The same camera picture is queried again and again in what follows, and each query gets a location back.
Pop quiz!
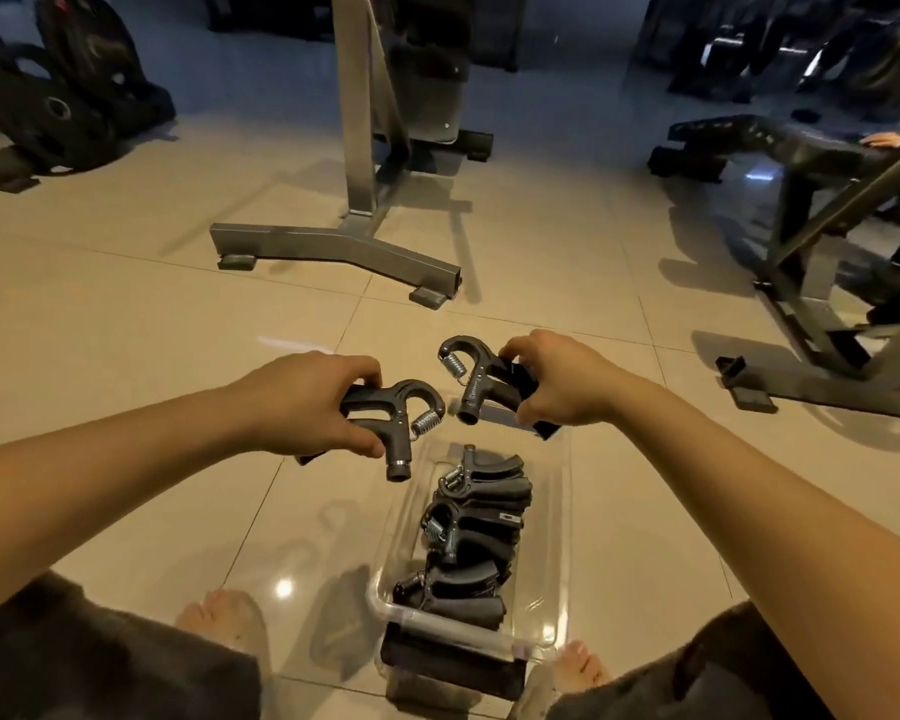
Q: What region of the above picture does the dark dumbbell rack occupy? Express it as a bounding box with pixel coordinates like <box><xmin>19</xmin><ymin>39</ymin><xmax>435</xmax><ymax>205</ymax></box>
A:
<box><xmin>637</xmin><ymin>0</ymin><xmax>900</xmax><ymax>106</ymax></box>

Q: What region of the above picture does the person's left hand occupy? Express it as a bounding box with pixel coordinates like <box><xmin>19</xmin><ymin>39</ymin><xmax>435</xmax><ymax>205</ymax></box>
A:
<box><xmin>232</xmin><ymin>350</ymin><xmax>386</xmax><ymax>460</ymax></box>

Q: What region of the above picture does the grey metal rack stand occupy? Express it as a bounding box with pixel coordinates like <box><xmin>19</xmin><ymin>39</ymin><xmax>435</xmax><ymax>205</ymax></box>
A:
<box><xmin>209</xmin><ymin>0</ymin><xmax>496</xmax><ymax>312</ymax></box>

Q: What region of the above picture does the black weight bench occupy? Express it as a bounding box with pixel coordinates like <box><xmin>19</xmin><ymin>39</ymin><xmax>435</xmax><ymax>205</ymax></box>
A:
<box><xmin>647</xmin><ymin>114</ymin><xmax>890</xmax><ymax>185</ymax></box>

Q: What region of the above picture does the person's right forearm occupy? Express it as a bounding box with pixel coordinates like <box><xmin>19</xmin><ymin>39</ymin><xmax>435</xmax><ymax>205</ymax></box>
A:
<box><xmin>611</xmin><ymin>378</ymin><xmax>900</xmax><ymax>720</ymax></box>

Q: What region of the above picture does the black spring grip strengthener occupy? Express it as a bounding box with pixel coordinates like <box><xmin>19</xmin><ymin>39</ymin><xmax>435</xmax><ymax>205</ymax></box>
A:
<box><xmin>419</xmin><ymin>501</ymin><xmax>526</xmax><ymax>569</ymax></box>
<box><xmin>392</xmin><ymin>558</ymin><xmax>508</xmax><ymax>632</ymax></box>
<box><xmin>296</xmin><ymin>378</ymin><xmax>448</xmax><ymax>485</ymax></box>
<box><xmin>436</xmin><ymin>444</ymin><xmax>534</xmax><ymax>505</ymax></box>
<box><xmin>438</xmin><ymin>335</ymin><xmax>564</xmax><ymax>443</ymax></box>

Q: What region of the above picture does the person's right hand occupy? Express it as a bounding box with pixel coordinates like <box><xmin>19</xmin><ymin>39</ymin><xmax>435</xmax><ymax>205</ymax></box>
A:
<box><xmin>498</xmin><ymin>329</ymin><xmax>631</xmax><ymax>428</ymax></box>

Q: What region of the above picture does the person's left forearm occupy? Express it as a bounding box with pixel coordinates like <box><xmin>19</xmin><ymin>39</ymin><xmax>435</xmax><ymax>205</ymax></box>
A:
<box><xmin>0</xmin><ymin>385</ymin><xmax>253</xmax><ymax>631</ymax></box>

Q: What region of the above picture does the clear plastic storage box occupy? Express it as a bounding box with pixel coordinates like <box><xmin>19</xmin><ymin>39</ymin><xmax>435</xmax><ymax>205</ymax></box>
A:
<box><xmin>365</xmin><ymin>419</ymin><xmax>573</xmax><ymax>702</ymax></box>

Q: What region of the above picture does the grey metal machine frame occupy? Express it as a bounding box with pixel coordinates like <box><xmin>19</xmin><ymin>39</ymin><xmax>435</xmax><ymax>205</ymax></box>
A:
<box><xmin>716</xmin><ymin>111</ymin><xmax>900</xmax><ymax>425</ymax></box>

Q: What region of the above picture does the beige left slipper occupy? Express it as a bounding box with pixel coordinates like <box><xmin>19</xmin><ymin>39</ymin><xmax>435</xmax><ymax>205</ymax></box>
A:
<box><xmin>176</xmin><ymin>588</ymin><xmax>275</xmax><ymax>683</ymax></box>

